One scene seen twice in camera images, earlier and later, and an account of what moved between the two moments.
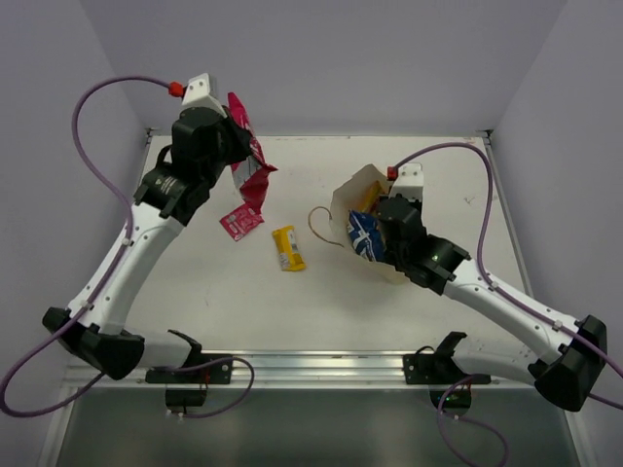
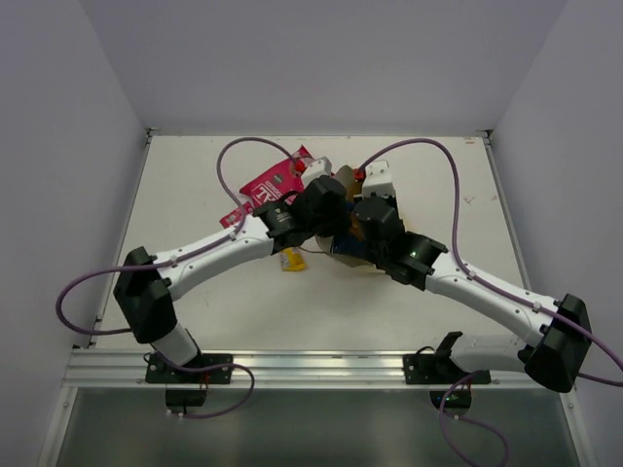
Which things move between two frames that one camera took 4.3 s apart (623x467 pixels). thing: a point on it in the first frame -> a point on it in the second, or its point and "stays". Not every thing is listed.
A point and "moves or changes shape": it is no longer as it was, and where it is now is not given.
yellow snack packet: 290,257 stays
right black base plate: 436,368 stays
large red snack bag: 252,176 -> 280,182
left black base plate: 217,373 stays
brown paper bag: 348,197 moves or changes shape
